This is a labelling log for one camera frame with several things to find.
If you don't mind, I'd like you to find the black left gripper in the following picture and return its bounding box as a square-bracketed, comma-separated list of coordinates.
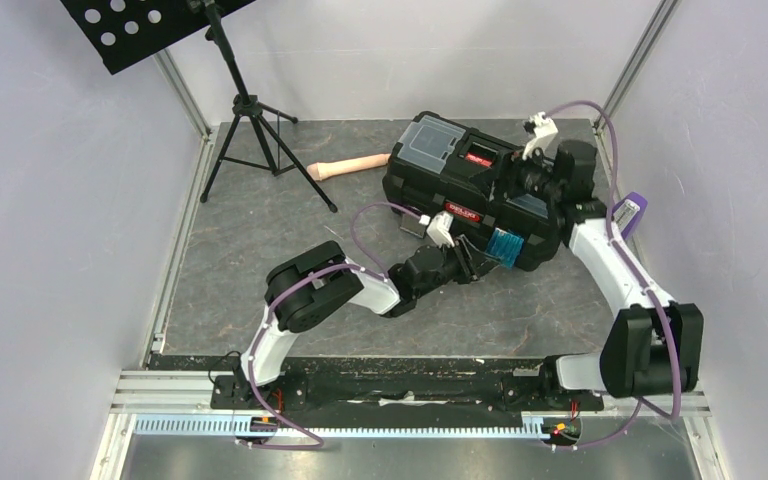
[414, 233, 500, 298]

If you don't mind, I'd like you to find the black plastic toolbox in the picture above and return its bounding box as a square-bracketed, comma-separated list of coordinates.
[382, 111, 596, 271]

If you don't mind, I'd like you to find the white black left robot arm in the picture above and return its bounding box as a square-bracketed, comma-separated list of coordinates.
[235, 235, 501, 408]

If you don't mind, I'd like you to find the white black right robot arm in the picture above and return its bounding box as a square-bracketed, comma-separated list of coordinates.
[445, 141, 704, 408]

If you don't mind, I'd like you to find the purple plastic scraper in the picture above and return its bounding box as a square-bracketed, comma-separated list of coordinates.
[612, 192, 648, 240]

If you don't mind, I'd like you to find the black tripod music stand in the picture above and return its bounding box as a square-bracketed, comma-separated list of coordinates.
[62, 0, 338, 213]

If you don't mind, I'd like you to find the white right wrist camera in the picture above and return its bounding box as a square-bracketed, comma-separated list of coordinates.
[521, 112, 559, 160]

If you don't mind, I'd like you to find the beige wooden handle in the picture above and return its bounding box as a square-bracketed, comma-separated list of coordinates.
[306, 153, 390, 182]

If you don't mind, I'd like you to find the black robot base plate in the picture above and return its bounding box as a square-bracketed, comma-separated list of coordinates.
[210, 357, 604, 430]

